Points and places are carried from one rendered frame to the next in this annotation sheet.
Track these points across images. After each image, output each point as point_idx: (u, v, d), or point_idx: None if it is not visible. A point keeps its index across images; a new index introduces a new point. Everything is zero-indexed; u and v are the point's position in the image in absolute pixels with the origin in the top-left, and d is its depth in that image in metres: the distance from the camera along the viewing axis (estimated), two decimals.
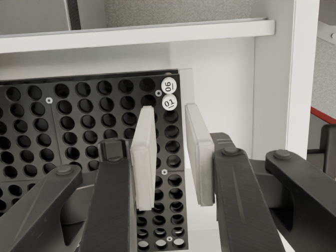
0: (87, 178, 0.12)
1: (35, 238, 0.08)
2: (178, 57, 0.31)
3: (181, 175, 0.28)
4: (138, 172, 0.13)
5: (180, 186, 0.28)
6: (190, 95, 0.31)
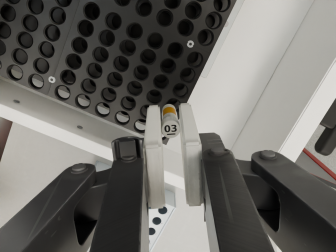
0: (101, 177, 0.12)
1: (49, 237, 0.08)
2: None
3: (204, 57, 0.25)
4: (150, 170, 0.13)
5: (197, 69, 0.25)
6: None
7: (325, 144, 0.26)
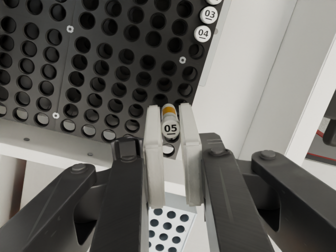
0: (101, 177, 0.12)
1: (49, 237, 0.08)
2: None
3: (198, 70, 0.25)
4: (150, 170, 0.13)
5: (193, 82, 0.25)
6: (227, 2, 0.28)
7: (333, 136, 0.26)
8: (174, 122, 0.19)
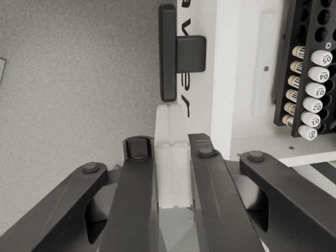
0: (112, 176, 0.12)
1: (59, 236, 0.08)
2: (259, 121, 0.36)
3: (314, 40, 0.26)
4: (161, 170, 0.13)
5: (317, 27, 0.26)
6: (260, 94, 0.33)
7: (175, 18, 0.22)
8: (324, 64, 0.26)
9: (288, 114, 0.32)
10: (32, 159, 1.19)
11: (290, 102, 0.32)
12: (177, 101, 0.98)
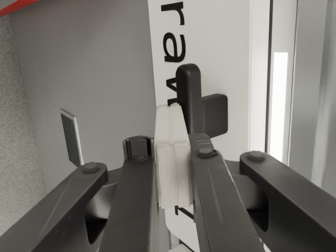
0: (112, 176, 0.12)
1: (59, 236, 0.08)
2: None
3: None
4: (161, 170, 0.13)
5: None
6: None
7: (200, 80, 0.18)
8: None
9: None
10: None
11: None
12: (50, 162, 0.84)
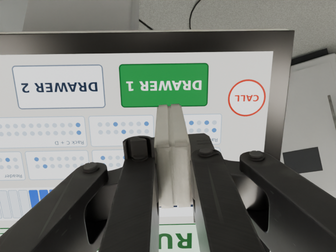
0: (112, 176, 0.12)
1: (59, 236, 0.08)
2: None
3: None
4: (161, 170, 0.13)
5: None
6: None
7: None
8: None
9: None
10: None
11: None
12: None
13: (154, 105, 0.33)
